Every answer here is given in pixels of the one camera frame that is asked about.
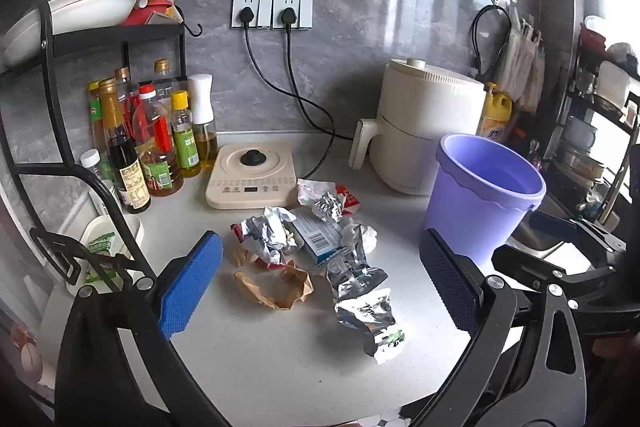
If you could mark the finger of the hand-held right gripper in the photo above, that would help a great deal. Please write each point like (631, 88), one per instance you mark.
(550, 224)
(575, 274)

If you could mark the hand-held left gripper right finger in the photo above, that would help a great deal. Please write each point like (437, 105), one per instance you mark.
(450, 282)

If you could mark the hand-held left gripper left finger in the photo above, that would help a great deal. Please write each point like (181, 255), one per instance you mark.
(192, 287)

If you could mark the purple plastic bucket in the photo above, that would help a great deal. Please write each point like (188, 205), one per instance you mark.
(480, 192)

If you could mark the brown paper bag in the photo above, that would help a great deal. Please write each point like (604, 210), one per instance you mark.
(275, 292)

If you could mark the silver foil packet green print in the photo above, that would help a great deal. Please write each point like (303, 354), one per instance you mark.
(372, 319)

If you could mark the silver red packet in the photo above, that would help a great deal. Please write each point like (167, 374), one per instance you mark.
(262, 234)

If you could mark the white tissue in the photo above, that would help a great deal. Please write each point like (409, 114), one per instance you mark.
(369, 237)

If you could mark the plain silver foil packet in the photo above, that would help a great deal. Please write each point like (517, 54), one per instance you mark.
(355, 277)

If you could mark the red white carton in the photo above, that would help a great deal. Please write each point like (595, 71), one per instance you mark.
(351, 205)

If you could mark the blue white box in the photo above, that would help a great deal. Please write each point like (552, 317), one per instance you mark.
(317, 239)

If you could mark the foil wad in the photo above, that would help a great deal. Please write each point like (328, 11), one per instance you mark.
(327, 207)

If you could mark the white wrapper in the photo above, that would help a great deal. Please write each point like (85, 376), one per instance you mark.
(310, 192)

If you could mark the steel pot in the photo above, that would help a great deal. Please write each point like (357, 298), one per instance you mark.
(582, 162)

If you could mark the white bowl with packet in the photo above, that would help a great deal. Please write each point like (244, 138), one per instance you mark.
(130, 232)

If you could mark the beige kitchen scale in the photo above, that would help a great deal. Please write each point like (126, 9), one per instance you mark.
(235, 187)

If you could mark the yellow detergent bottle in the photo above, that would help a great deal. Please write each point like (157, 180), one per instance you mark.
(495, 117)

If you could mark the black dish rack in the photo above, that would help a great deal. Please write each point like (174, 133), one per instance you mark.
(617, 117)

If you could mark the red cap oil bottle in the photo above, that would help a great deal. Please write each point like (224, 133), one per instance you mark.
(160, 157)

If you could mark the black round knob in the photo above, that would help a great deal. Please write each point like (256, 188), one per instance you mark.
(255, 157)

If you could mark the yellow cap green label bottle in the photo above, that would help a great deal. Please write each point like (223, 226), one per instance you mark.
(184, 137)

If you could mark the white storage container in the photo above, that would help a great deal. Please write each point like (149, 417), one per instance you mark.
(612, 82)

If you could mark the white air fryer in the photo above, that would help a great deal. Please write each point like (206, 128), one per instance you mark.
(425, 127)

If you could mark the clear bottle white cap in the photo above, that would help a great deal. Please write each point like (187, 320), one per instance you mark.
(92, 162)

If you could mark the beige hanging cloth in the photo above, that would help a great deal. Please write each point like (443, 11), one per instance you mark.
(522, 57)

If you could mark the white top oil sprayer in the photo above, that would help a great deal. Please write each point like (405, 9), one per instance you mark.
(201, 102)

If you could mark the amber bottle yellow cap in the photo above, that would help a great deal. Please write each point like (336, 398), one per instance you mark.
(95, 112)

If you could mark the clear bottle gold cap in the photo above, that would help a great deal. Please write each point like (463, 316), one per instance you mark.
(164, 79)

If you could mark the slim bottle gold cap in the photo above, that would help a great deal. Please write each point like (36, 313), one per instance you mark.
(123, 79)

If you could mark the black metal kitchen rack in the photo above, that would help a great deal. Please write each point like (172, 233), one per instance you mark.
(115, 38)

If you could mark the black power plug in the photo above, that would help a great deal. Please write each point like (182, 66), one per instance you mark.
(287, 16)
(246, 15)

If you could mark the red plastic kitchen tool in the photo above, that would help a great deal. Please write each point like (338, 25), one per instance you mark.
(150, 13)

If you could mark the white dish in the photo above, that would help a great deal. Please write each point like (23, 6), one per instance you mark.
(90, 9)

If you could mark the white wall socket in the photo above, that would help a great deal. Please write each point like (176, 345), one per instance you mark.
(304, 7)
(262, 7)

